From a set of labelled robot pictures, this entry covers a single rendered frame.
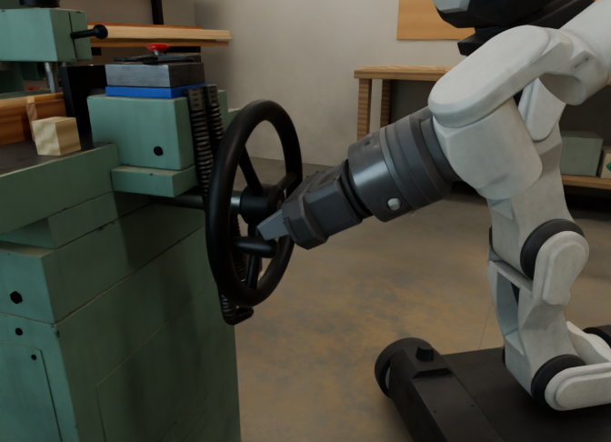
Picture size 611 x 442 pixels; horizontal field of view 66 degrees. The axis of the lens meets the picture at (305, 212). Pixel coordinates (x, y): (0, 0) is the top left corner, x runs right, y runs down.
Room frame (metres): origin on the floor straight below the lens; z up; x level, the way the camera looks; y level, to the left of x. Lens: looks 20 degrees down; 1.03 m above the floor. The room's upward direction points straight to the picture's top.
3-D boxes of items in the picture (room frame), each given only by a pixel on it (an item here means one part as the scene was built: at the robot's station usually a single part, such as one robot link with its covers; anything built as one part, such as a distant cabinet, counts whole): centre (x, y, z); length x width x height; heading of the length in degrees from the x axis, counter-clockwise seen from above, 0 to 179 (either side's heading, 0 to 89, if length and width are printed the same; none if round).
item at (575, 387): (0.96, -0.63, 0.28); 0.21 x 0.20 x 0.13; 101
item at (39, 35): (0.75, 0.40, 1.03); 0.14 x 0.07 x 0.09; 71
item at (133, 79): (0.68, 0.20, 0.99); 0.13 x 0.11 x 0.06; 161
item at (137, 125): (0.67, 0.20, 0.91); 0.15 x 0.14 x 0.09; 161
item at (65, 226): (0.72, 0.33, 0.82); 0.40 x 0.21 x 0.04; 161
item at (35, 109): (0.71, 0.34, 0.92); 0.17 x 0.02 x 0.05; 161
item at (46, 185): (0.70, 0.28, 0.87); 0.61 x 0.30 x 0.06; 161
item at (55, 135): (0.56, 0.30, 0.92); 0.04 x 0.03 x 0.04; 168
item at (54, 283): (0.78, 0.50, 0.76); 0.57 x 0.45 x 0.09; 71
